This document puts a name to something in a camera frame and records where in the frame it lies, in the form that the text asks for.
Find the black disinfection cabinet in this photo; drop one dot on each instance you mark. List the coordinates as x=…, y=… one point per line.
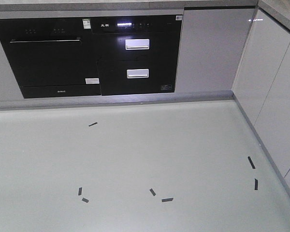
x=113, y=60

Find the grey cabinet door panel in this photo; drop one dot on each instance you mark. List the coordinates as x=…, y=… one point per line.
x=211, y=45

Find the black built-in dishwasher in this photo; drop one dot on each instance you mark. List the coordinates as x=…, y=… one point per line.
x=51, y=57

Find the white side cabinet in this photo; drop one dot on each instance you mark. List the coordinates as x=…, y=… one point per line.
x=262, y=89

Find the silver lower drawer handle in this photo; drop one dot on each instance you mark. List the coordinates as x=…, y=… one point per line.
x=137, y=73

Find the silver drawer handle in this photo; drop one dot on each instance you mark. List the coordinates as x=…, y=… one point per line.
x=137, y=44
x=137, y=73

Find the silver upper drawer handle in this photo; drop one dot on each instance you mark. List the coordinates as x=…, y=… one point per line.
x=137, y=44

